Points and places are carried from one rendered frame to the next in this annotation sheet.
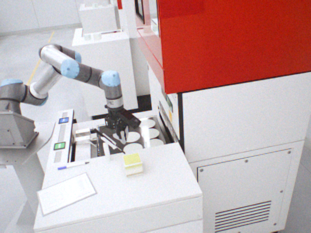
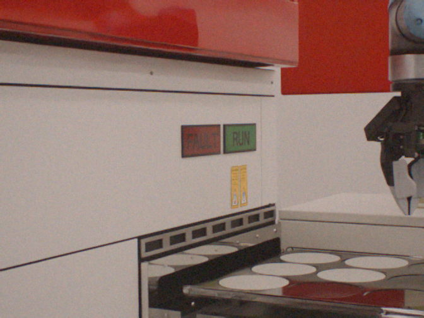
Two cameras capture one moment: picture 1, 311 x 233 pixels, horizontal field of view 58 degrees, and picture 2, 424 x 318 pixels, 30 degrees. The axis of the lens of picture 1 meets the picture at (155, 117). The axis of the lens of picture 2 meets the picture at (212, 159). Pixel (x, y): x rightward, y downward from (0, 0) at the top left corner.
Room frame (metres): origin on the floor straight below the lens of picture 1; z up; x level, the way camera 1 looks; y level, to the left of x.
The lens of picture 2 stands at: (2.32, 0.69, 1.13)
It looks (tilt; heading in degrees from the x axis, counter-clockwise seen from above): 3 degrees down; 218
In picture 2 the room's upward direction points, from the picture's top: 1 degrees counter-clockwise
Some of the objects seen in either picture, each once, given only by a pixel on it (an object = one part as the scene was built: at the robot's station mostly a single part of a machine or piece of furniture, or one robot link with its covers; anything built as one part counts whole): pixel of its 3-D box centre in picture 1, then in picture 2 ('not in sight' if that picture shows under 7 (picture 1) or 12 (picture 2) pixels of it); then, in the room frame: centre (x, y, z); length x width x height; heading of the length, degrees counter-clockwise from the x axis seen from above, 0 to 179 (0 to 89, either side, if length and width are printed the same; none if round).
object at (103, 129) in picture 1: (130, 137); (351, 276); (1.28, 0.14, 0.90); 0.34 x 0.34 x 0.01; 9
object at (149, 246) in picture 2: (167, 119); (217, 228); (1.33, -0.07, 0.96); 0.44 x 0.01 x 0.02; 9
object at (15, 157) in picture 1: (17, 149); not in sight; (1.49, 0.89, 0.75); 0.45 x 0.44 x 0.13; 82
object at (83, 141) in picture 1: (82, 140); not in sight; (1.30, 0.41, 0.89); 0.08 x 0.03 x 0.03; 99
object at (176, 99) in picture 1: (161, 95); (150, 200); (1.50, -0.05, 1.02); 0.82 x 0.03 x 0.40; 9
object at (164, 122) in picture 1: (167, 129); (221, 268); (1.33, -0.06, 0.89); 0.44 x 0.02 x 0.10; 9
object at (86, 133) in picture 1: (82, 132); not in sight; (1.38, 0.43, 0.89); 0.08 x 0.03 x 0.03; 99
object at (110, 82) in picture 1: (111, 84); (413, 20); (1.13, 0.17, 1.28); 0.09 x 0.08 x 0.11; 36
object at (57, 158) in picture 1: (64, 143); not in sight; (1.29, 0.51, 0.89); 0.55 x 0.09 x 0.14; 9
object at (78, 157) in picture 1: (83, 152); not in sight; (1.22, 0.40, 0.87); 0.36 x 0.08 x 0.03; 9
